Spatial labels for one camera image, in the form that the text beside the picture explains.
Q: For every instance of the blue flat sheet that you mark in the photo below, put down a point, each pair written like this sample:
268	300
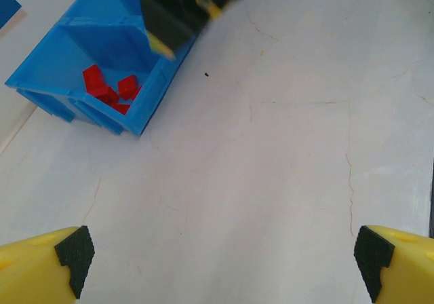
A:
6	5

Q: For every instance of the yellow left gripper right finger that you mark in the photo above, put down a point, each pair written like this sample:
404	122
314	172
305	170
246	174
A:
410	273

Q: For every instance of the red lego brick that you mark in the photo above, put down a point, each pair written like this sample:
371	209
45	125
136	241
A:
137	91
105	94
94	78
128	87
121	108

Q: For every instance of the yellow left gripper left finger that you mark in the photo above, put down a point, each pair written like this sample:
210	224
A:
30	273

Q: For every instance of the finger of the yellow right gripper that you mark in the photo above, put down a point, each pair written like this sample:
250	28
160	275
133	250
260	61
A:
161	46
210	8

